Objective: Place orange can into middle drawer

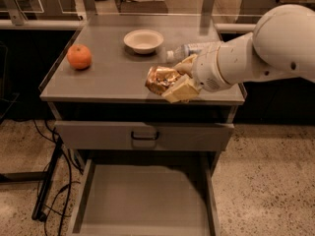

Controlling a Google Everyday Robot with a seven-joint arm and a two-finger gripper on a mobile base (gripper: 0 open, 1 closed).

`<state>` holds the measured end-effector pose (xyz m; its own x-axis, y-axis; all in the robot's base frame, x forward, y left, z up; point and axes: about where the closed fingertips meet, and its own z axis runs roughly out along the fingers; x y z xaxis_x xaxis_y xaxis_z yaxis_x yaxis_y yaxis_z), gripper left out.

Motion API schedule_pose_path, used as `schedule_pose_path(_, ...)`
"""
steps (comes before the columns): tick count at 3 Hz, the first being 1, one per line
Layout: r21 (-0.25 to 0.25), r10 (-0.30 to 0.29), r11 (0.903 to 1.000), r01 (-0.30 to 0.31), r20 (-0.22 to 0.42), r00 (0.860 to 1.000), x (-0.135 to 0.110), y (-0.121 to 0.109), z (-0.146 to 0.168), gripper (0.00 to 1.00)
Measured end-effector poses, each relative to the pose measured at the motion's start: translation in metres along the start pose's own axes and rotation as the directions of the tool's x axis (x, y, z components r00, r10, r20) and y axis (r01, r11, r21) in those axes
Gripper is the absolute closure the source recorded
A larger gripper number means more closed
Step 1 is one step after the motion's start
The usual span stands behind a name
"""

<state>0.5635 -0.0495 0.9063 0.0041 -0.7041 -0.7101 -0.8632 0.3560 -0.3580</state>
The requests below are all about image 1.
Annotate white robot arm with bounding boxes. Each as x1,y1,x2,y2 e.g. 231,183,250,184
162,5,315,103

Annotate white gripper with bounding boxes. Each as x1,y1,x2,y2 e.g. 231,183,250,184
161,47,231,103

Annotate black metal stand leg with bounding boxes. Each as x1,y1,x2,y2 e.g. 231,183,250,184
0,139,62,221

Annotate orange fruit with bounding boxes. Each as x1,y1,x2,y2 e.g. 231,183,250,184
66,44,92,70

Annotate orange gold can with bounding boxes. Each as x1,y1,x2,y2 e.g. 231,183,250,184
145,66,181,95

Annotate closed top drawer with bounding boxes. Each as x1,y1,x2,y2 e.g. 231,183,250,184
55,121,234,151

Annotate black drawer handle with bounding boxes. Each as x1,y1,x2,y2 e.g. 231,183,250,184
131,132,159,141

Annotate grey metal drawer cabinet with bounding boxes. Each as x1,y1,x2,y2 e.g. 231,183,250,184
37,13,247,236

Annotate white paper bowl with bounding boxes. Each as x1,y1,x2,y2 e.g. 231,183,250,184
124,29,164,54

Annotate white horizontal rail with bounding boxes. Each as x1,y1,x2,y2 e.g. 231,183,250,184
0,20,256,33

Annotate clear plastic water bottle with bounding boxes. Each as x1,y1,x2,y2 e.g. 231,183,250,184
166,41,222,63

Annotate black floor cables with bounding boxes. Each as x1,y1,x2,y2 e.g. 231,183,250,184
31,119,85,236

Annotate open middle drawer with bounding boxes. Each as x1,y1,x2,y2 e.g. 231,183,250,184
67,156,221,236

